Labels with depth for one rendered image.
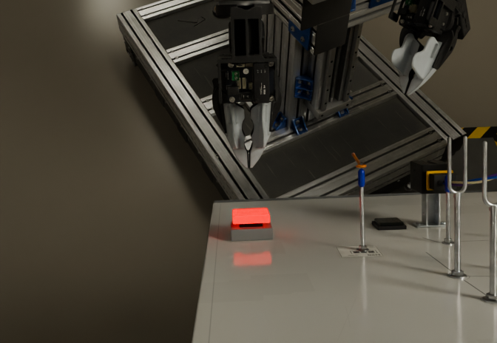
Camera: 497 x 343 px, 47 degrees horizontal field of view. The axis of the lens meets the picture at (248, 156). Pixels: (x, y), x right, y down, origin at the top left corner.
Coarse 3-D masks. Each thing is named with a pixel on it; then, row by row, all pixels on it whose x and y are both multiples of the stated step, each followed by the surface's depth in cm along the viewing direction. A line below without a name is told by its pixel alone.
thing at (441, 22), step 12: (396, 0) 86; (408, 0) 86; (420, 0) 84; (432, 0) 83; (444, 0) 83; (408, 12) 86; (420, 12) 83; (432, 12) 82; (444, 12) 85; (456, 12) 86; (408, 24) 87; (420, 24) 84; (432, 24) 83; (444, 24) 86; (420, 36) 90; (432, 36) 90
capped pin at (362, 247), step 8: (360, 168) 68; (360, 176) 68; (360, 184) 68; (360, 192) 68; (360, 200) 68; (360, 208) 68; (360, 216) 68; (360, 224) 68; (360, 232) 69; (360, 240) 69; (360, 248) 69
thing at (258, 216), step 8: (240, 208) 80; (248, 208) 80; (256, 208) 80; (264, 208) 80; (232, 216) 76; (240, 216) 76; (248, 216) 76; (256, 216) 76; (264, 216) 76; (240, 224) 77; (248, 224) 77; (256, 224) 77
